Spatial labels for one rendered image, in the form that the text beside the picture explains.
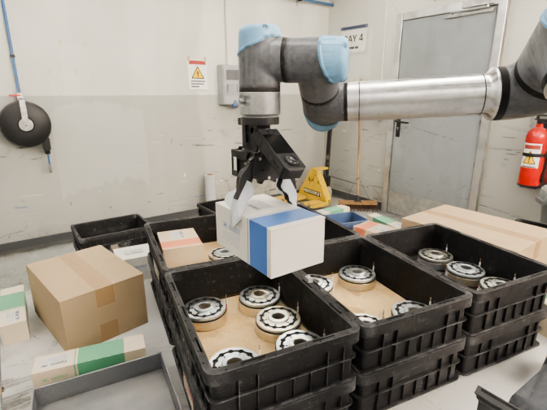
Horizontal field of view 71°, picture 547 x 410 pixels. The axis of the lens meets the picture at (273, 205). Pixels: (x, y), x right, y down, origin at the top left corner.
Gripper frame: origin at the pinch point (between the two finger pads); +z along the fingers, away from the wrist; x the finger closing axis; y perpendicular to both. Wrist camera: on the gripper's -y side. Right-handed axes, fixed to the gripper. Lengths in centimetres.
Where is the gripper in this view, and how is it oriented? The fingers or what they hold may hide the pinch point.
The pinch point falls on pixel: (267, 222)
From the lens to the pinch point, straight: 75.0
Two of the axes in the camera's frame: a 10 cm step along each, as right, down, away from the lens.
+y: -5.8, -2.3, 7.9
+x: -8.2, 1.6, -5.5
